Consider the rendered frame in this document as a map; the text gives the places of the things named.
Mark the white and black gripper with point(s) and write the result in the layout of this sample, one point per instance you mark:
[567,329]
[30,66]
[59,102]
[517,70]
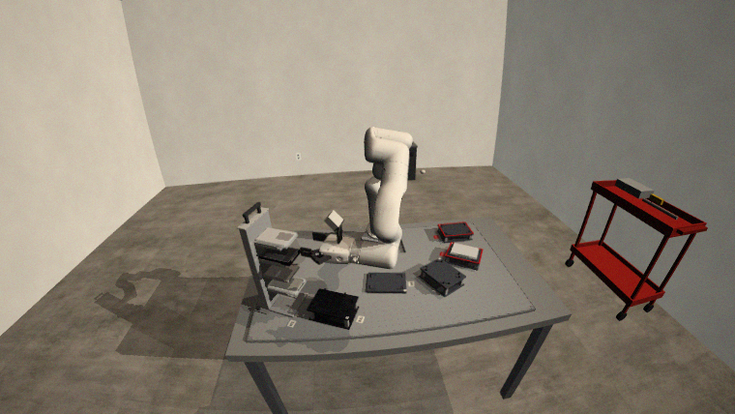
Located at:
[332,251]

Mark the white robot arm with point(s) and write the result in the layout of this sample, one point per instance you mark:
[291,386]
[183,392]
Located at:
[384,192]

